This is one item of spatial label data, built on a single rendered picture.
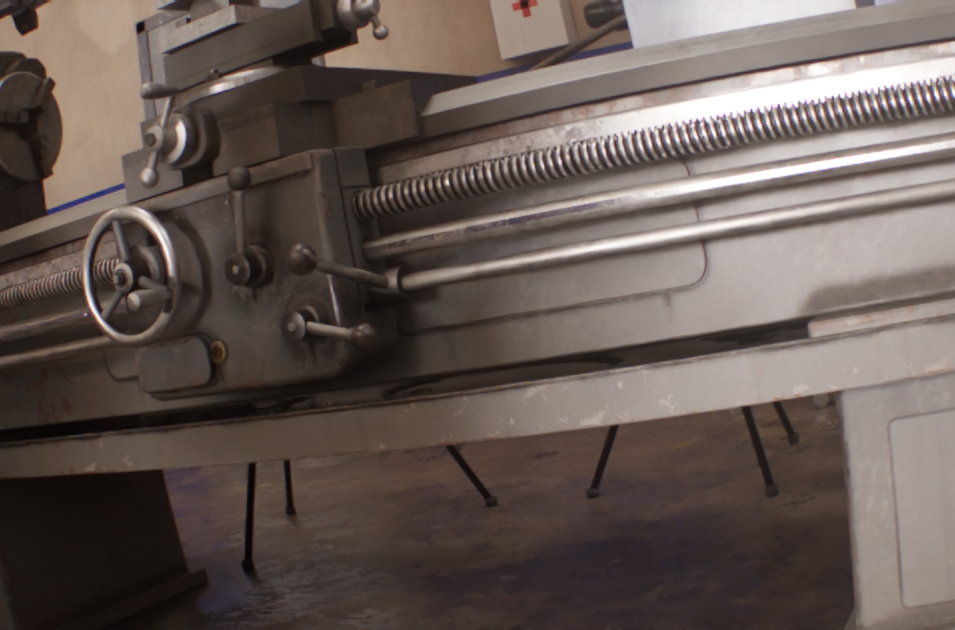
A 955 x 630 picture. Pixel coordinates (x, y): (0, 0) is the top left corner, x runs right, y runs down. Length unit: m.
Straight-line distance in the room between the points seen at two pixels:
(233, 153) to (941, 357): 0.97
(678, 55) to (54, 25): 5.61
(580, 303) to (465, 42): 3.73
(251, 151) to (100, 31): 4.98
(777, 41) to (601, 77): 0.25
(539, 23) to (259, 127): 3.45
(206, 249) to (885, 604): 1.06
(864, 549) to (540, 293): 0.57
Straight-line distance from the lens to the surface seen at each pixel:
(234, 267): 1.68
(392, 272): 1.69
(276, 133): 1.68
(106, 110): 6.57
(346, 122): 1.78
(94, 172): 6.63
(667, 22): 1.71
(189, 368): 1.79
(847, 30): 1.56
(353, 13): 1.81
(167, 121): 1.70
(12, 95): 2.62
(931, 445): 1.55
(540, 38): 5.07
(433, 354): 1.78
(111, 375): 2.17
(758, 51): 1.58
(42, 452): 2.09
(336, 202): 1.68
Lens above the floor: 0.63
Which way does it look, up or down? 3 degrees down
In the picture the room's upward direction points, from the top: 11 degrees counter-clockwise
